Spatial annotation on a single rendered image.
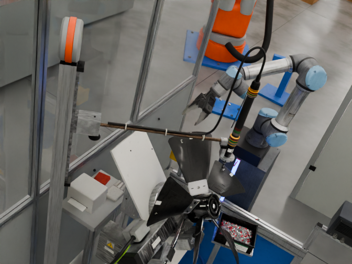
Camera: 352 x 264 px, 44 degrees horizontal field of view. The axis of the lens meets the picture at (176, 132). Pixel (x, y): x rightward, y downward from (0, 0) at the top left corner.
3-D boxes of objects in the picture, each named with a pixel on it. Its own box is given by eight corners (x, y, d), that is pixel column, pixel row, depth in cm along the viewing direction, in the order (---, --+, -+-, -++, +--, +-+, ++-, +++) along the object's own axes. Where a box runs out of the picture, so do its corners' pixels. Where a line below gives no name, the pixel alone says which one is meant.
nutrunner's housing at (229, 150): (221, 163, 193) (255, 76, 166) (219, 157, 196) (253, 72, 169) (229, 164, 194) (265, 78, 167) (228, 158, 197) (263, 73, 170)
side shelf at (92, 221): (57, 208, 225) (57, 204, 224) (100, 173, 253) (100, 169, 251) (93, 232, 219) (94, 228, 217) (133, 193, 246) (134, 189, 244)
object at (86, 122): (72, 134, 174) (74, 118, 169) (74, 123, 179) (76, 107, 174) (98, 138, 176) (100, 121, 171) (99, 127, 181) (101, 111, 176)
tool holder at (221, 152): (216, 161, 190) (222, 144, 184) (213, 150, 195) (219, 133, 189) (235, 163, 191) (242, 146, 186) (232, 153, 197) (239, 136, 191)
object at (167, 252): (166, 262, 188) (161, 256, 186) (171, 250, 192) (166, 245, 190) (171, 262, 187) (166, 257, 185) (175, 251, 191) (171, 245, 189)
